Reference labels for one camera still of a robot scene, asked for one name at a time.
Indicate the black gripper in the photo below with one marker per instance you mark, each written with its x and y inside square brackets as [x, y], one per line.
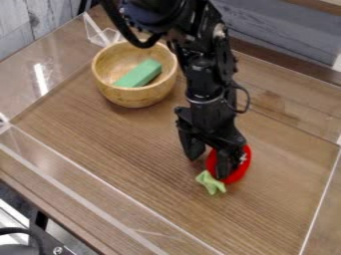
[205, 123]

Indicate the clear acrylic tray wall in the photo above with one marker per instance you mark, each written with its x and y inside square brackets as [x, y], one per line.
[117, 224]

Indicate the clear acrylic corner bracket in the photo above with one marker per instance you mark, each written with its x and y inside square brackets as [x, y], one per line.
[101, 37]

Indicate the green rectangular block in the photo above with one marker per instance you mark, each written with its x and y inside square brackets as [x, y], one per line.
[141, 74]

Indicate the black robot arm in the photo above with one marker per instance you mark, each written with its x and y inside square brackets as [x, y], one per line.
[190, 24]

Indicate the red plush strawberry toy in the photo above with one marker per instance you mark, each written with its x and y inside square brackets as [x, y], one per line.
[206, 179]

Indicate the wooden bowl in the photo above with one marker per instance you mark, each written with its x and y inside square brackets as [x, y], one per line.
[113, 63]

